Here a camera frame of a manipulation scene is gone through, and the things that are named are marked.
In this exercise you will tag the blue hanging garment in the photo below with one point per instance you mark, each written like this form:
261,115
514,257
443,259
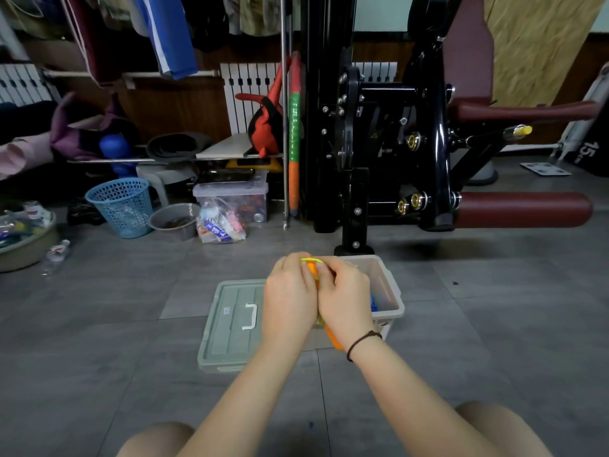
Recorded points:
166,33

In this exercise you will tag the wooden board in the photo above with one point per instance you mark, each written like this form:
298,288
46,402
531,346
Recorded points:
533,42

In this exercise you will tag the dark wrist band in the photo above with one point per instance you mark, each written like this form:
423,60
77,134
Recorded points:
361,338

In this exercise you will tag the black weight plate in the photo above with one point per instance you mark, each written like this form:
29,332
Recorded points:
592,152

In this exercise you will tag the person's left forearm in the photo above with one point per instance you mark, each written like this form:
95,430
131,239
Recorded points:
238,404

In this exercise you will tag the clear lidded storage bin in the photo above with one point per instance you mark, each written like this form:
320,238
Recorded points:
252,195

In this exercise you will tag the white card on floor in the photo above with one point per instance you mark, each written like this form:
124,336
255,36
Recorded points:
545,169

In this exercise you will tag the maroon padded roller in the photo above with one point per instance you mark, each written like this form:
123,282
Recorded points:
523,209

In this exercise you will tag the white radiator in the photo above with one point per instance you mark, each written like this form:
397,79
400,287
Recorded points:
24,83

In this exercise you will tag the blue item in box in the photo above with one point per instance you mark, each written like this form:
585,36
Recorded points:
374,304

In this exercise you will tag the clear plastic storage box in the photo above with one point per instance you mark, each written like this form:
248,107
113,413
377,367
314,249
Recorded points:
385,290

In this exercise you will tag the purple cloth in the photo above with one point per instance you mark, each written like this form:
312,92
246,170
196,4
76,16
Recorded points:
71,133

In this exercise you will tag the red green orange stick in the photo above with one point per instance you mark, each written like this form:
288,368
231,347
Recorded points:
295,137

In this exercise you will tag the plastic bag of packets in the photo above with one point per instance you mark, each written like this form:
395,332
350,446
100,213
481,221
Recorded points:
219,226

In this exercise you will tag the person's right knee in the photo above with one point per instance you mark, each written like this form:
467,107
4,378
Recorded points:
509,433

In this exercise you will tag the grey rolled mat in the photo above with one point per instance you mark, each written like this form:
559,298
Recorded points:
178,146

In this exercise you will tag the blue mesh waste basket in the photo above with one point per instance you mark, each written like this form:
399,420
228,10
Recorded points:
123,207

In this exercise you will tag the pink cloth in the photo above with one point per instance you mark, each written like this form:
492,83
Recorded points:
19,156

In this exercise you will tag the person's right forearm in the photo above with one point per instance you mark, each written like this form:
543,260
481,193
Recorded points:
409,399

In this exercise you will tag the white metal frame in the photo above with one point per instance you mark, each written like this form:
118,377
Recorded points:
583,114

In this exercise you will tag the white plastic stool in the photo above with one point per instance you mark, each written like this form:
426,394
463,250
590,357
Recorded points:
164,178

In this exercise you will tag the black gym machine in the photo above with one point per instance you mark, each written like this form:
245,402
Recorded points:
380,137

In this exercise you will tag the maroon seat back pad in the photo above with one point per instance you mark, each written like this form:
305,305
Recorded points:
468,47

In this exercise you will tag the blue ball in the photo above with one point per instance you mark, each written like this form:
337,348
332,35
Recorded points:
116,149

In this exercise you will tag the metal pole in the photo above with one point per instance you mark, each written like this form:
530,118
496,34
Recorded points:
284,66

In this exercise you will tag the grey storage box lid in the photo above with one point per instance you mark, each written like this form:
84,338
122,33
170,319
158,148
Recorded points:
233,323

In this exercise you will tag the round basin with clutter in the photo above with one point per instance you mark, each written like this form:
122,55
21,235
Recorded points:
24,237

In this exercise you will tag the clear water bottle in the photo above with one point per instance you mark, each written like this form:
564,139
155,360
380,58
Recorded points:
56,256

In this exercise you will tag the white board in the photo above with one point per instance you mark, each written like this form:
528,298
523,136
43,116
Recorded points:
223,147

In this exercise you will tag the person's left hand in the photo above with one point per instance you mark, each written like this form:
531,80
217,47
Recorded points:
288,304

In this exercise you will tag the person's right hand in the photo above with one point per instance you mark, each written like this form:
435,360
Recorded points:
345,304

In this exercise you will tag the person's left fingers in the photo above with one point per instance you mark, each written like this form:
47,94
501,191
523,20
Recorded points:
292,264

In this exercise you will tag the person's left knee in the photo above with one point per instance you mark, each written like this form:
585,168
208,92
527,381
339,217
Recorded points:
157,442

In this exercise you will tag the person's right fingers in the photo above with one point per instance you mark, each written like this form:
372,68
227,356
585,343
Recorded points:
335,268

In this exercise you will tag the orange toy with yellow band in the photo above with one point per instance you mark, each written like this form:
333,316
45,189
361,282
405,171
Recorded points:
311,268

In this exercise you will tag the grey bowl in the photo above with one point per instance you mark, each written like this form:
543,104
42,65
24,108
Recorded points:
173,222

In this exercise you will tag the person's knee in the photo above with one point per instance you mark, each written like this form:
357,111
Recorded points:
509,433
157,442

